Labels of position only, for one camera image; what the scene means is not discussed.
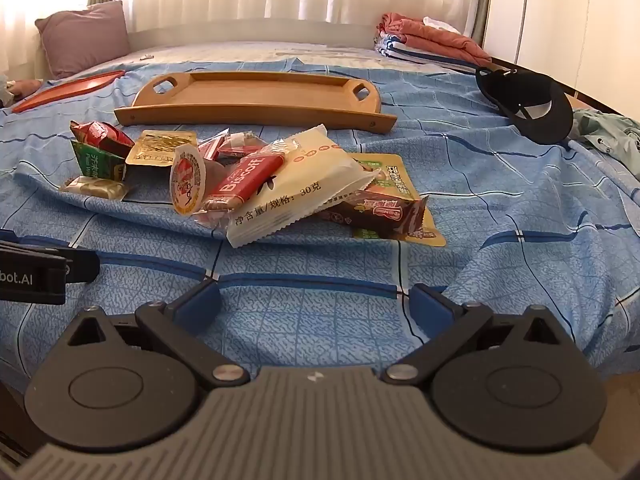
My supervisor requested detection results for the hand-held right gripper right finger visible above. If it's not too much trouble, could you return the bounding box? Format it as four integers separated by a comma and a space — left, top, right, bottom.
381, 282, 576, 388

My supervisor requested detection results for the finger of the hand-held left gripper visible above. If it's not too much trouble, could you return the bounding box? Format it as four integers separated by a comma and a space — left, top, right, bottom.
62, 248, 102, 284
0, 230, 72, 257

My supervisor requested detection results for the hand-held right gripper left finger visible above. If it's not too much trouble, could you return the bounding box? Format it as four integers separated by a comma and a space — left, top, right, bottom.
65, 280, 252, 391

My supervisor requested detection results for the small silver-gold snack packet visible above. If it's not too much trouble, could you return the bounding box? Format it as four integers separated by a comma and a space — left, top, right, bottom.
59, 175, 130, 202

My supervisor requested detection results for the green snack packet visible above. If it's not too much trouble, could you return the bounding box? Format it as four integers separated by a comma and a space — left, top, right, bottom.
70, 140, 128, 182

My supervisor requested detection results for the brown chocolate wafer packet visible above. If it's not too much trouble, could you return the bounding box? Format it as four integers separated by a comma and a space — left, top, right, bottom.
320, 190, 430, 241

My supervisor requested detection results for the round jelly cup red lid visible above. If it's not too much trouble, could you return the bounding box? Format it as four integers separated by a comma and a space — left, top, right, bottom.
169, 142, 209, 217

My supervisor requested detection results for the red biscuit packet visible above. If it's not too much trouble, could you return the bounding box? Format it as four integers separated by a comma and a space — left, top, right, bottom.
192, 152, 287, 232

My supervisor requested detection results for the red picture snack packet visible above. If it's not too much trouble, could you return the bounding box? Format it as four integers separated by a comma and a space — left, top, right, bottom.
69, 120, 135, 159

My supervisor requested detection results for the yellow-green snack packet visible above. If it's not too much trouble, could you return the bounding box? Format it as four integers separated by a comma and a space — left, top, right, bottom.
345, 154, 447, 248

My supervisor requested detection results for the yellow-brown snack packet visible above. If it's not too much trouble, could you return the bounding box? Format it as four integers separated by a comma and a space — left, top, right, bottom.
124, 129, 198, 167

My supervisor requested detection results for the small red clear-end packet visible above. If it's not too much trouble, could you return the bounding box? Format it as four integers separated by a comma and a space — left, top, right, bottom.
197, 132, 231, 162
220, 132, 268, 158

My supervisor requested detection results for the white pastry packet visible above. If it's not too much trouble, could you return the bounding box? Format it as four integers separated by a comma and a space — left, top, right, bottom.
226, 124, 382, 249

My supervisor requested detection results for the wooden tray with handles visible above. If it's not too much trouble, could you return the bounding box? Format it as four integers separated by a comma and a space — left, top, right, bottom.
114, 71, 398, 135

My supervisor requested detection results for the blue checked bedsheet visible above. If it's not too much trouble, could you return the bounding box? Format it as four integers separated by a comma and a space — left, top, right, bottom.
0, 57, 640, 411

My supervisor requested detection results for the pink cloth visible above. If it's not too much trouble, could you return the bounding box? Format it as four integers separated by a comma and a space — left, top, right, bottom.
9, 78, 46, 103

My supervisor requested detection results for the red plastic tray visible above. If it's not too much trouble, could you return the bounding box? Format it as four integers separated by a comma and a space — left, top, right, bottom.
11, 70, 126, 113

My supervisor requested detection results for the purple pillow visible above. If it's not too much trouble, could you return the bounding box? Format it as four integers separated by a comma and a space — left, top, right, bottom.
35, 0, 132, 80

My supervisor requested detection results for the black cap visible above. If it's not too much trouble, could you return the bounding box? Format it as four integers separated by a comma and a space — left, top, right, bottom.
475, 66, 575, 145

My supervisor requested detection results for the grey-green garment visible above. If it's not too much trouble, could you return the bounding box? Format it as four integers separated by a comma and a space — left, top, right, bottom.
570, 107, 640, 178

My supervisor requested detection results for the folded blue striped blanket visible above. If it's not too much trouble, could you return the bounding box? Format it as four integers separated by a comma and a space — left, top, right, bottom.
374, 30, 481, 73

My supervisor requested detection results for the white mattress pad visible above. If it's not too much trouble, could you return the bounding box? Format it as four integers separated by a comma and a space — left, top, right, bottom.
50, 40, 501, 78

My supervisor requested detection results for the folded red quilt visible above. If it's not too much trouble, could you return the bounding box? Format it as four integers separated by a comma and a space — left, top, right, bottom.
377, 12, 493, 63

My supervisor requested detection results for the grey window ledge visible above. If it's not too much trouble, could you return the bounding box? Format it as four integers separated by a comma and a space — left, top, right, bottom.
125, 19, 377, 52

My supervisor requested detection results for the white cloth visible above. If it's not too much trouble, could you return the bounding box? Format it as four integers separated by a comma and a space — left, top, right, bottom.
422, 16, 463, 31

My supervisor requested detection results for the white wardrobe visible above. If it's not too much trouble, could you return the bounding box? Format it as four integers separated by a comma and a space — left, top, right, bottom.
482, 0, 640, 116

